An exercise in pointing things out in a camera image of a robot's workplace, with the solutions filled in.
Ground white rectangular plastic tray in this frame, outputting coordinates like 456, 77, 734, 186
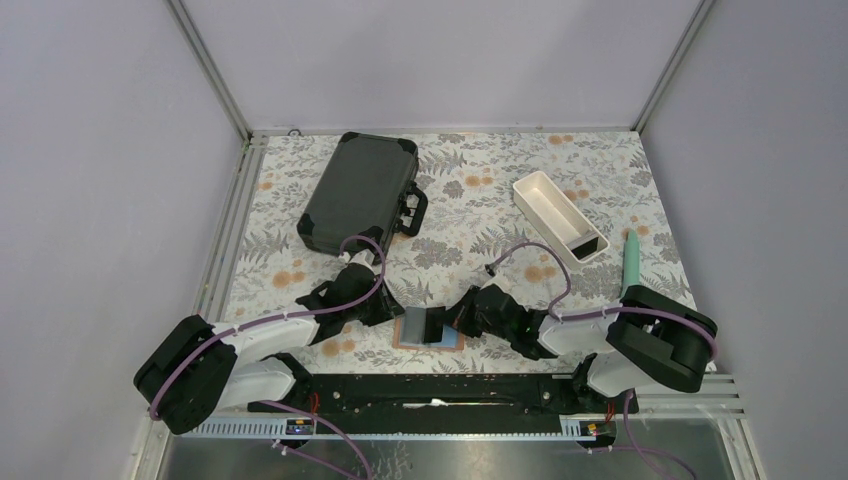
512, 171, 609, 269

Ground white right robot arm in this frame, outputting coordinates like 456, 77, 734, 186
425, 282, 718, 412

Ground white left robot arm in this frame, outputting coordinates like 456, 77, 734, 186
133, 263, 404, 434

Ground black card in tray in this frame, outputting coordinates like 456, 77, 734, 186
568, 237, 599, 260

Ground floral patterned table mat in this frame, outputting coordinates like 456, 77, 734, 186
218, 131, 718, 376

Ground black hard carrying case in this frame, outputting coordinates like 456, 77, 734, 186
296, 132, 429, 254

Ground mint green cylindrical tube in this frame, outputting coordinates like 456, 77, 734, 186
621, 230, 641, 296

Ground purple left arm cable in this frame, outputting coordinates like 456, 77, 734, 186
148, 235, 388, 423

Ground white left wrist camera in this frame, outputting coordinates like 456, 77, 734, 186
340, 249, 377, 269

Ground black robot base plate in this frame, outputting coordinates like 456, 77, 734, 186
279, 354, 639, 435

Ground perforated metal cable tray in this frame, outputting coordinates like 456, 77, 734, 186
178, 413, 617, 442

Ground aluminium frame rail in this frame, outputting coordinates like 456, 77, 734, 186
169, 1, 258, 323

